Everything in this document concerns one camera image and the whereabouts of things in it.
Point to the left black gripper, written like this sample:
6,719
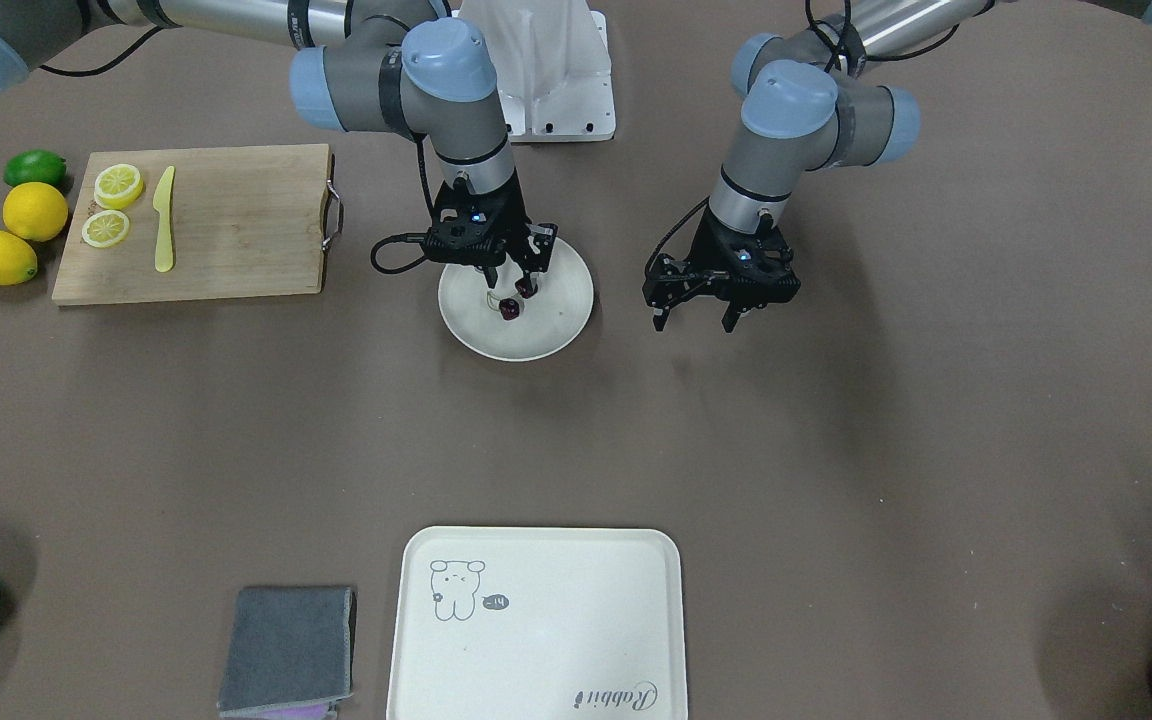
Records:
707,240

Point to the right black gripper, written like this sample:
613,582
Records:
515,218

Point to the dark red cherry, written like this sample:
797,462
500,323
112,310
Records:
508,306

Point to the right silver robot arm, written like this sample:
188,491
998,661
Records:
406,67

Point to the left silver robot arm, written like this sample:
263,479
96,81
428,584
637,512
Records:
803,108

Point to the cream rectangular tray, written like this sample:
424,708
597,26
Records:
539,623

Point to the round cream plate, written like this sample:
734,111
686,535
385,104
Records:
551,319

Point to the wooden cutting board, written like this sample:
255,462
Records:
247,222

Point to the yellow plastic knife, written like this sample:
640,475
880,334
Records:
164,252

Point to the lemon slice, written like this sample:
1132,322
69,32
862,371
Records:
105,229
118,186

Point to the grey folded cloth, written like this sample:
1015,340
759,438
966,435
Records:
290,653

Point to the green lime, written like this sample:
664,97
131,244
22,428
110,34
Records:
35,166

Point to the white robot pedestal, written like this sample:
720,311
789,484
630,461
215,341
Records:
554,68

